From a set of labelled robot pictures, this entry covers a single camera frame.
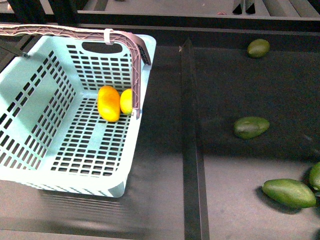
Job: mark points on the green mango middle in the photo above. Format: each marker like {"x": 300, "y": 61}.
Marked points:
{"x": 250, "y": 127}

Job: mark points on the yellow orange mango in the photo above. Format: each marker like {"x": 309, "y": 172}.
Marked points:
{"x": 108, "y": 103}

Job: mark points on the large yellow lemon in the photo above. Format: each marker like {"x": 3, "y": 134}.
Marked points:
{"x": 126, "y": 102}

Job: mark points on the white zip tie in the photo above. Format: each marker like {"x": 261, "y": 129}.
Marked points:
{"x": 107, "y": 36}

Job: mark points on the black shelf divider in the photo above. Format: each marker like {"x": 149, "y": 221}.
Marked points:
{"x": 196, "y": 221}

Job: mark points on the green mango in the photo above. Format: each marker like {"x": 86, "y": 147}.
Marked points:
{"x": 258, "y": 48}
{"x": 290, "y": 193}
{"x": 250, "y": 127}

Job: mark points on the brown basket handle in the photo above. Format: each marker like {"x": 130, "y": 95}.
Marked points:
{"x": 136, "y": 46}

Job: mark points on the light blue plastic basket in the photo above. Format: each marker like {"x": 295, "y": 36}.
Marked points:
{"x": 52, "y": 136}

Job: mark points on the green mango far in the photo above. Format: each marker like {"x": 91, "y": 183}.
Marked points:
{"x": 258, "y": 48}

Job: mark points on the green mango near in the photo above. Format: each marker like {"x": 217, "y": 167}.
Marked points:
{"x": 290, "y": 193}

